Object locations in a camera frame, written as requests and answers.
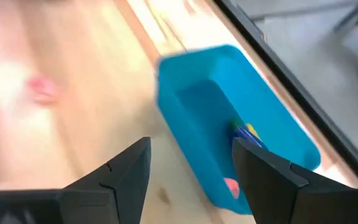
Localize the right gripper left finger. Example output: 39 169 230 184
0 136 152 224

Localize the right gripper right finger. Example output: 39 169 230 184
232 137 358 224

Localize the salmon pink toy peach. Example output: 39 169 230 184
223 177 241 200

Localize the yellow toy pineapple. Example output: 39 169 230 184
246 123 262 141

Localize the purple toy eggplant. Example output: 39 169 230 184
228 117 269 150

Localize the small pink toy strawberry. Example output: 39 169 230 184
25 76 60 105

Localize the teal plastic container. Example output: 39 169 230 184
155 44 322 215

